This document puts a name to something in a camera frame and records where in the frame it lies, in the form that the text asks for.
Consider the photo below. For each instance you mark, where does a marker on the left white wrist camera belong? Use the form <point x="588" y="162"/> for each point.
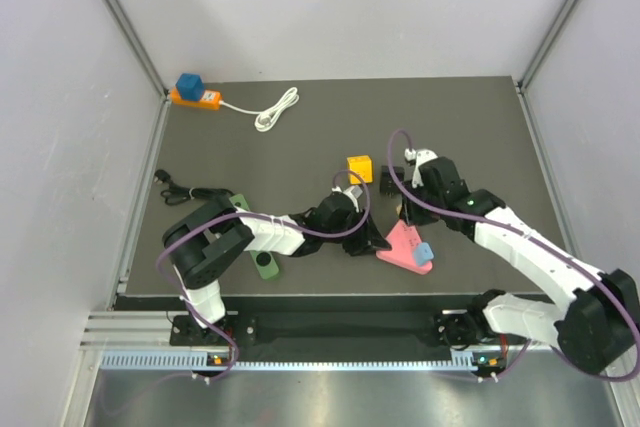
<point x="353" y="193"/>

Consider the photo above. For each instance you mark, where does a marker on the black plug adapter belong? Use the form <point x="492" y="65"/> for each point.
<point x="387" y="186"/>

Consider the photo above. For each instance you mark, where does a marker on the green power strip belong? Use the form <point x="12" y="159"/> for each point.
<point x="264" y="262"/>

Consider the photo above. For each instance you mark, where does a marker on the light blue plug adapter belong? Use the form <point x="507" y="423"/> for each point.
<point x="422" y="254"/>

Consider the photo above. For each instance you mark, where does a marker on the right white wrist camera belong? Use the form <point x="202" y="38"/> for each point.
<point x="417" y="158"/>

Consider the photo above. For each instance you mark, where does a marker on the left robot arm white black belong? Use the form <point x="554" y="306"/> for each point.
<point x="202" y="246"/>

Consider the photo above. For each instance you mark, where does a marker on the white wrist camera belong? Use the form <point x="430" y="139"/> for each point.
<point x="417" y="158"/>
<point x="353" y="193"/>

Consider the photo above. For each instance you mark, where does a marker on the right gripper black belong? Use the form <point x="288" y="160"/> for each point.
<point x="413" y="216"/>

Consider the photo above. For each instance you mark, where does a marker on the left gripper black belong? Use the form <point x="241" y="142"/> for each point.
<point x="367" y="236"/>

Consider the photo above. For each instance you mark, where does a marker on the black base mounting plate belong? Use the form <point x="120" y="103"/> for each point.
<point x="339" y="328"/>

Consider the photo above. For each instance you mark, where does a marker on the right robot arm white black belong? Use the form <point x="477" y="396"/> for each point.
<point x="591" y="317"/>

